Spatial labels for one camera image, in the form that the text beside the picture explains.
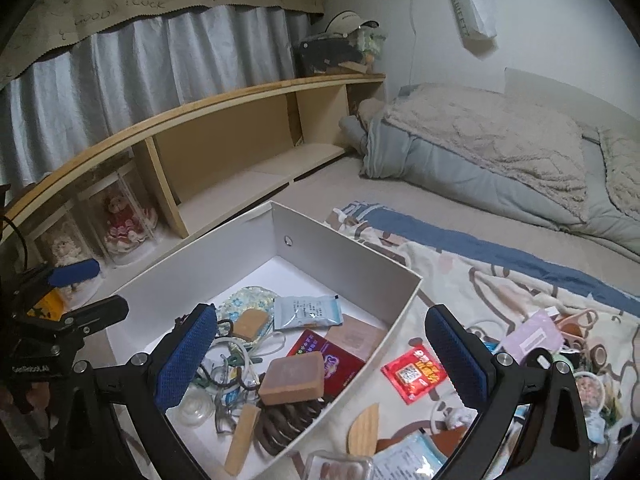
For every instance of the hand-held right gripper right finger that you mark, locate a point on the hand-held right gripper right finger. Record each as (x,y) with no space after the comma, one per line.
(457,360)

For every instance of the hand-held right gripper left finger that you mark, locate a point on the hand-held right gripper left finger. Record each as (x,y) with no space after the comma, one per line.
(185,355)

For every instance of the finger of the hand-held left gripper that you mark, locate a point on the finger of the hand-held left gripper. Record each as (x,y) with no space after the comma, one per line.
(75,271)
(95,312)

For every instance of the green clip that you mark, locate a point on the green clip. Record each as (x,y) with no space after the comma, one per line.
(232,360)

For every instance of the brown square block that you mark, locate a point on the brown square block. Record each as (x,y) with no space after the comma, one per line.
(292,377)

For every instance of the white storage box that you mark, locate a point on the white storage box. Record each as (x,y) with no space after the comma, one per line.
(340,265)

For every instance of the display case white bear doll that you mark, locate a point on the display case white bear doll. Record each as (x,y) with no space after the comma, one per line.
(65,252)

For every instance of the yellow box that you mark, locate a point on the yellow box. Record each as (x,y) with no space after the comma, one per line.
(47,306)

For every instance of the red sachet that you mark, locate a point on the red sachet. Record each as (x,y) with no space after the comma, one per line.
(412,372)

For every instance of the clear round cup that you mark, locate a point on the clear round cup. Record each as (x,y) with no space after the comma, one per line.
(192,405)

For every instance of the white scrunchie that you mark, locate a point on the white scrunchie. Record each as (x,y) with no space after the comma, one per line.
(455,417)

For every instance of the display case red bear doll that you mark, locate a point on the display case red bear doll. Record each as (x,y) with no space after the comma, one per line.
(125,225)

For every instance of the tan wooden piece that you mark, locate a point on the tan wooden piece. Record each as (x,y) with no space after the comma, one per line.
(250,322)

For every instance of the purple packet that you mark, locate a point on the purple packet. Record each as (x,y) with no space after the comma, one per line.
(530,337)

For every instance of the printed blanket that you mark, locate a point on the printed blanket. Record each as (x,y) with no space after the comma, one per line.
(500,285)

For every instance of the floral fabric pouch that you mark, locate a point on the floral fabric pouch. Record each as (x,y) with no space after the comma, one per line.
(250,297)

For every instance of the wooden stick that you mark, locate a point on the wooden stick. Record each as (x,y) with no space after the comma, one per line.
(242,437)

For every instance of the beige flat card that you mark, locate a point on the beige flat card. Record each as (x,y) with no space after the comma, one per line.
(357,335)

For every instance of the brown leather piece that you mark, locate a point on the brown leather piece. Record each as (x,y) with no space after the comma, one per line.
(387,444)

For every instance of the large white blue sachet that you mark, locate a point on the large white blue sachet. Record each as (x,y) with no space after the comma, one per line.
(407,460)

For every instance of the half-round wooden comb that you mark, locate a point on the half-round wooden comb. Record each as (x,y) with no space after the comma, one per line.
(365,430)

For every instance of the small white sachet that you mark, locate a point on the small white sachet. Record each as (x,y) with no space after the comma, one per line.
(307,312)

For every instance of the red packet in box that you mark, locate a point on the red packet in box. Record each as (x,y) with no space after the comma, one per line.
(325,357)

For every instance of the clear nail case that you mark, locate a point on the clear nail case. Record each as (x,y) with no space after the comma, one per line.
(340,467)

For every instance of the grey curtain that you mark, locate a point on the grey curtain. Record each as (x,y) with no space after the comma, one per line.
(125,85)

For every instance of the grey duvet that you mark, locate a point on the grey duvet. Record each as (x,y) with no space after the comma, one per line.
(425,170)

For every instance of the bed with beige sheet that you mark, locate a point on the bed with beige sheet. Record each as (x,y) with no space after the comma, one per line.
(350,195)

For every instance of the wooden shelf unit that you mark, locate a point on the wooden shelf unit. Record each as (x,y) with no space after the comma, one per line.
(225,135)

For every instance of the beige knitted blanket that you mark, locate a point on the beige knitted blanket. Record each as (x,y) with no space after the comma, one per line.
(480,140)
(622,170)

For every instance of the beige printed valance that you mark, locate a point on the beige printed valance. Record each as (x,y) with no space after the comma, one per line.
(150,0)

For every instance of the wooden wedge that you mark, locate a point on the wooden wedge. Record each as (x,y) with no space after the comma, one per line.
(352,67)

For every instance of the green white pack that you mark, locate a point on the green white pack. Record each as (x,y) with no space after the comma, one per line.
(372,42)

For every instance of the black bag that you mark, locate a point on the black bag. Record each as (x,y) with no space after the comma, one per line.
(327,52)

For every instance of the white hanging bag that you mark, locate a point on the white hanging bag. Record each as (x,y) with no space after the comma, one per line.
(472,5)

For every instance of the white visor cap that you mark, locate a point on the white visor cap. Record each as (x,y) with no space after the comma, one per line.
(345,22)

